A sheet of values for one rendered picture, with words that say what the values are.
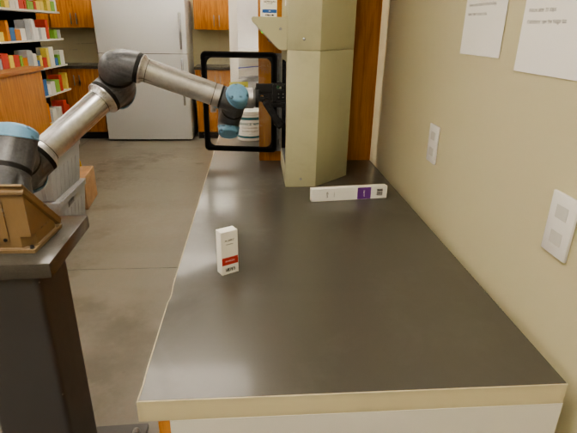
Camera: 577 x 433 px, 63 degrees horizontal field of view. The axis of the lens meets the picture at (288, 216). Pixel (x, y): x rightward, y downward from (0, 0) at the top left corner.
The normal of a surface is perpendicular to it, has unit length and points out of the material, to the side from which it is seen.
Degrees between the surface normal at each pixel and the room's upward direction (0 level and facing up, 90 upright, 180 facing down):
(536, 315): 90
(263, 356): 0
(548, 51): 90
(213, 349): 0
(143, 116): 90
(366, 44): 90
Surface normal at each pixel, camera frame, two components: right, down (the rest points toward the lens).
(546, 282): -1.00, 0.01
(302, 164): 0.07, 0.37
